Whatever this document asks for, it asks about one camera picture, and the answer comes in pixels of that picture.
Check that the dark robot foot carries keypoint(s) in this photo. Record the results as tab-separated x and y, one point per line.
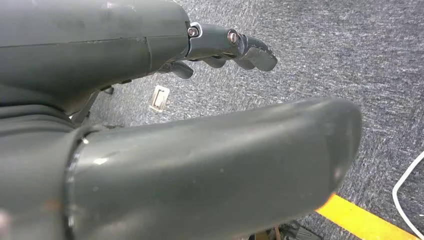
291	233

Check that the ribbed grey left arm sleeve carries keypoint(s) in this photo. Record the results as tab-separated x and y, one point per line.
30	182

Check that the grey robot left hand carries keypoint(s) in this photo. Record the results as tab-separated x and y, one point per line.
99	49

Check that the metal floor socket plate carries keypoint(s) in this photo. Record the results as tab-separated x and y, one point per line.
159	98

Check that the long yellow floor tape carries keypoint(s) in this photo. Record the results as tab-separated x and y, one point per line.
357	220

